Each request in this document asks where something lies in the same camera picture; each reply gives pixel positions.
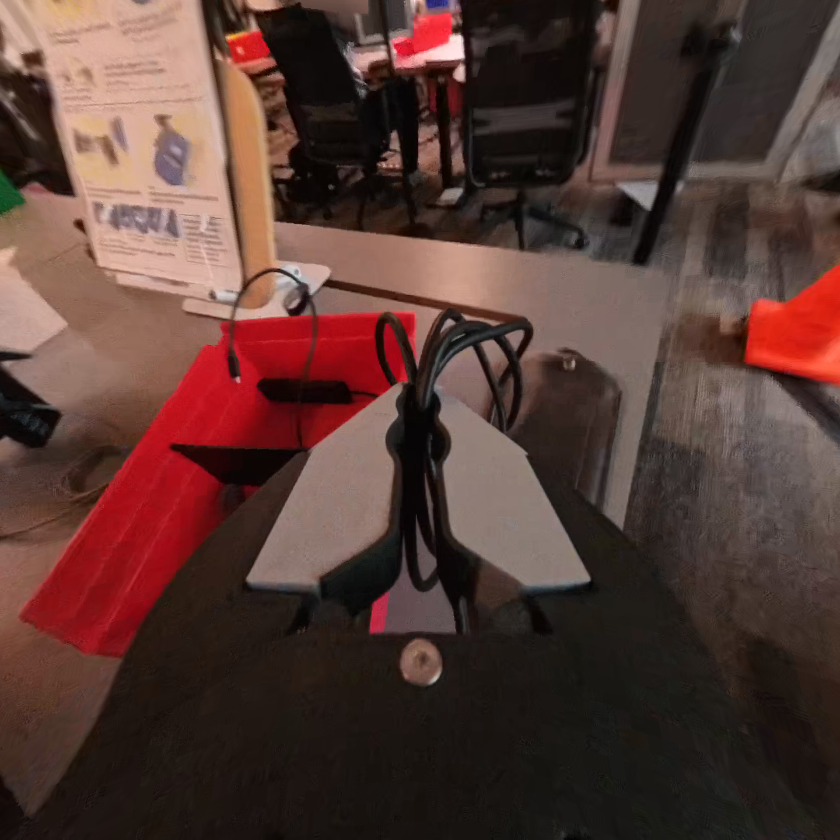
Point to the blank white sheet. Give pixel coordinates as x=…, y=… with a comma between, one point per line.
x=646, y=193

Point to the red plastic bin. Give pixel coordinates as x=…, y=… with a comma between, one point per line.
x=426, y=33
x=131, y=525
x=248, y=47

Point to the black office chair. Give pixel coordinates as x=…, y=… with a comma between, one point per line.
x=328, y=98
x=525, y=118

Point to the wooden board stand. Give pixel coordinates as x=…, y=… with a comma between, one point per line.
x=253, y=197

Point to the grey framed panel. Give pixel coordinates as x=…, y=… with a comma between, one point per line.
x=754, y=98

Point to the black panel stand pole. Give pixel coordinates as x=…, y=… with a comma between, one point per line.
x=676, y=164

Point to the black object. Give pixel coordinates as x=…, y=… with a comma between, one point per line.
x=26, y=420

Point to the black usb hub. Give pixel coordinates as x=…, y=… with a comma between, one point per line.
x=302, y=392

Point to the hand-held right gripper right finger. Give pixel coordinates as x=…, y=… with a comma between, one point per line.
x=505, y=512

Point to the printed instruction sheet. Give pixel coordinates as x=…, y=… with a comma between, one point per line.
x=131, y=98

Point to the white stand base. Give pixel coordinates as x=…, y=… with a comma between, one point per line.
x=308, y=279

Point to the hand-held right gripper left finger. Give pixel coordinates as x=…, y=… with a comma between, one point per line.
x=328, y=512

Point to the dark plate with screw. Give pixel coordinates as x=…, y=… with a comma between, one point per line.
x=564, y=426

